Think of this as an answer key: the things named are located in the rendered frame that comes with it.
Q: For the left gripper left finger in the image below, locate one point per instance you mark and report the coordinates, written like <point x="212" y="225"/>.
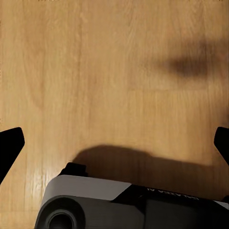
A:
<point x="11" y="143"/>

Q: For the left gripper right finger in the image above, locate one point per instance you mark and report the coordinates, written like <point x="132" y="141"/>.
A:
<point x="221" y="141"/>

